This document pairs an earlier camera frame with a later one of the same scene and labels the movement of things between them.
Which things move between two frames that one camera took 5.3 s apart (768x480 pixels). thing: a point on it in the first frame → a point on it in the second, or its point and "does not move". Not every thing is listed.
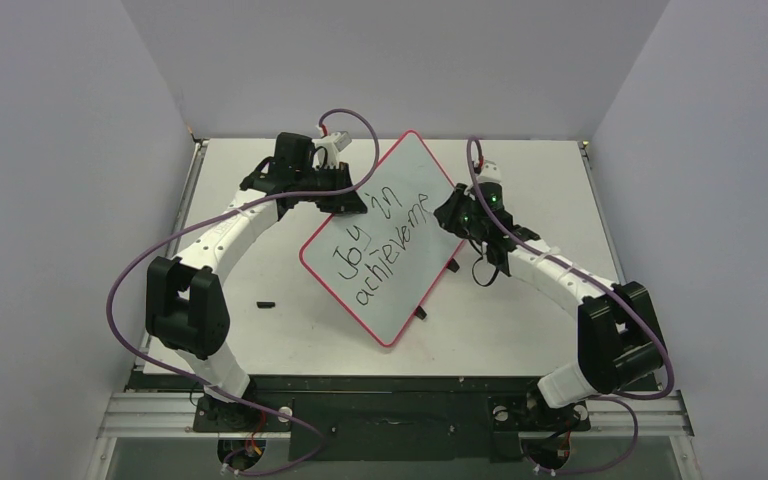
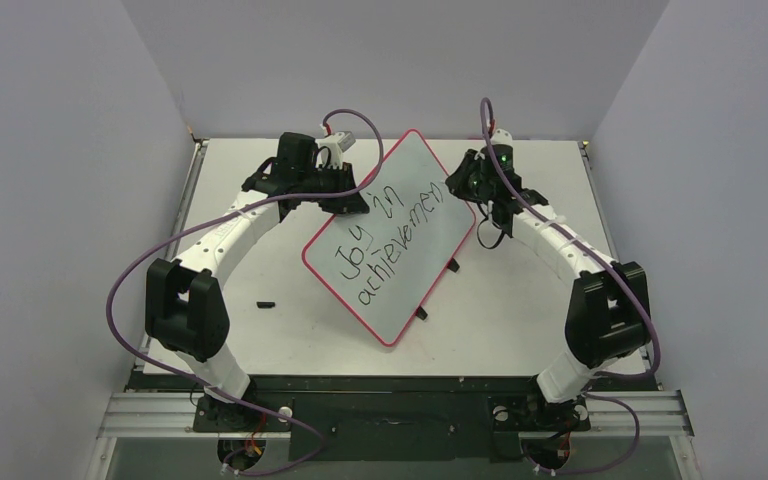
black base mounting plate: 382,420 does not move
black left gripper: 344,203 does not move
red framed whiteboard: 384,269 does not move
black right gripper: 459,211 → 462,177
